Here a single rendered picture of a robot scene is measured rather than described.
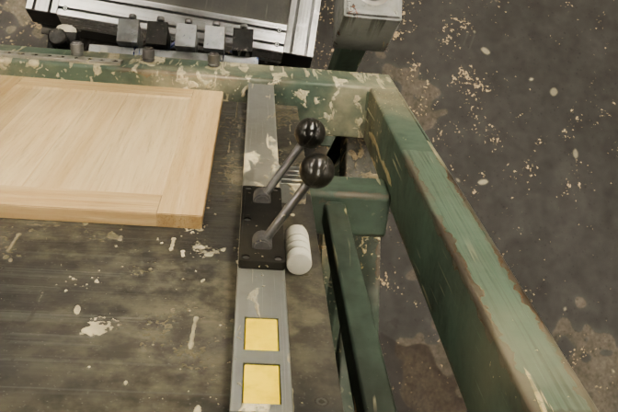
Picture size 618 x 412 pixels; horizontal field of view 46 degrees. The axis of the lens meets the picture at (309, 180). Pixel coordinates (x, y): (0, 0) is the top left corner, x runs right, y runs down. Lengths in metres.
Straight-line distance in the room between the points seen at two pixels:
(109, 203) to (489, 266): 0.47
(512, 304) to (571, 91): 1.95
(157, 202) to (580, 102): 1.94
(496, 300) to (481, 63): 1.87
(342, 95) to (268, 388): 0.94
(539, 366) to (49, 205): 0.60
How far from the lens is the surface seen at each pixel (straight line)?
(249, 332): 0.68
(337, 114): 1.49
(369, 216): 1.20
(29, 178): 1.06
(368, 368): 0.81
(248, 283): 0.75
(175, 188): 1.01
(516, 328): 0.74
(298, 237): 0.87
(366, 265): 1.52
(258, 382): 0.63
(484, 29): 2.64
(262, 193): 0.91
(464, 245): 0.87
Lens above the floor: 2.27
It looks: 76 degrees down
